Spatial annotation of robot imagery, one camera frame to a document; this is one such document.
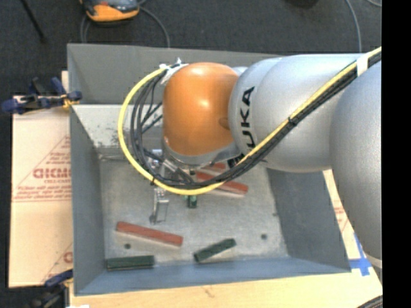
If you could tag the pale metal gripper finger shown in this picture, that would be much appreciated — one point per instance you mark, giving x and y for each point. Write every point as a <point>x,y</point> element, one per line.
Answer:
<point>155,208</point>
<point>163,208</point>

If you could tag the red-brown flat block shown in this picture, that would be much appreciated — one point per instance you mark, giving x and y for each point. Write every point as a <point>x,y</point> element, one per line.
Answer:
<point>151,234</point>
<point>232,187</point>

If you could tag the dark green flat block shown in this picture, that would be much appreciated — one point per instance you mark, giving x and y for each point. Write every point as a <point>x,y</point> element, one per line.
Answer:
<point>214,250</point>
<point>130,263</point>

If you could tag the grey metal bin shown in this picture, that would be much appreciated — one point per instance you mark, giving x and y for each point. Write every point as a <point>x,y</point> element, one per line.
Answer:
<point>224,223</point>

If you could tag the brown cardboard board, red print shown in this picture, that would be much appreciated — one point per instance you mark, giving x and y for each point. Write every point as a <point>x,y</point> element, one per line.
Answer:
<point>38,204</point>

